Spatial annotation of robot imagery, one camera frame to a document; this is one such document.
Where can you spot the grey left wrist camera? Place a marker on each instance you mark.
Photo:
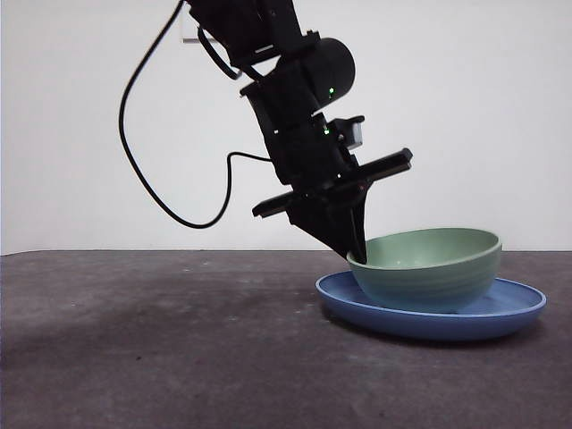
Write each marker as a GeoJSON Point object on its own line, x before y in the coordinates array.
{"type": "Point", "coordinates": [356, 134]}

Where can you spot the white wall socket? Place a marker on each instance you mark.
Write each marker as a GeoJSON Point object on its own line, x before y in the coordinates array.
{"type": "Point", "coordinates": [190, 38]}

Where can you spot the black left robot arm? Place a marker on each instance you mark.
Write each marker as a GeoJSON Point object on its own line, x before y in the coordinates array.
{"type": "Point", "coordinates": [304, 76]}

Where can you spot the blue round plate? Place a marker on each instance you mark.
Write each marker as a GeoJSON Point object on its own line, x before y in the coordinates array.
{"type": "Point", "coordinates": [424, 326]}

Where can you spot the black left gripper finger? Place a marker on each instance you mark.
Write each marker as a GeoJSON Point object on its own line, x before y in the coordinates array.
{"type": "Point", "coordinates": [360, 232]}
{"type": "Point", "coordinates": [326, 223]}

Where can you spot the green ribbed bowl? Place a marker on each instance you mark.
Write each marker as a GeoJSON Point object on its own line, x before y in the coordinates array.
{"type": "Point", "coordinates": [424, 277]}

